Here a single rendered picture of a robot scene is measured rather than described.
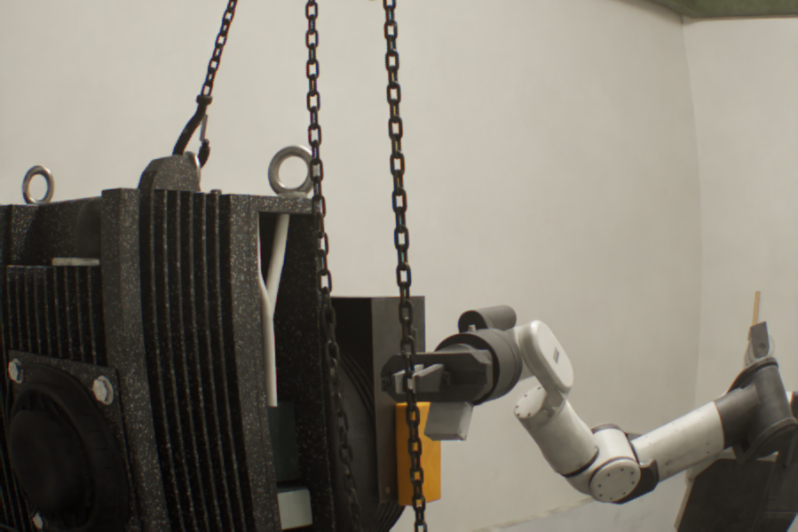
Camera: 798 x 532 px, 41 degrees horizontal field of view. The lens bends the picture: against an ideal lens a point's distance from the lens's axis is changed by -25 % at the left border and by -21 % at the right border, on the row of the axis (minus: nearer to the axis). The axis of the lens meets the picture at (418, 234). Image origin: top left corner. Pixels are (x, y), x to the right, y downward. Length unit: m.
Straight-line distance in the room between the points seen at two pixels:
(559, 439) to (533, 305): 2.18
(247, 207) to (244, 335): 0.15
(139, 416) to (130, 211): 0.24
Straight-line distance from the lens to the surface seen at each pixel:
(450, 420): 1.41
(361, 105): 3.36
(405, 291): 1.37
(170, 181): 1.46
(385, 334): 1.70
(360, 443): 1.72
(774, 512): 1.90
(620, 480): 1.68
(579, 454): 1.66
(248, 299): 1.57
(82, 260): 1.42
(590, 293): 4.02
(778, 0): 4.40
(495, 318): 1.56
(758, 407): 1.74
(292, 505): 1.69
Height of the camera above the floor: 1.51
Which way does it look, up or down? 2 degrees up
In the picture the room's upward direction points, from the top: 1 degrees counter-clockwise
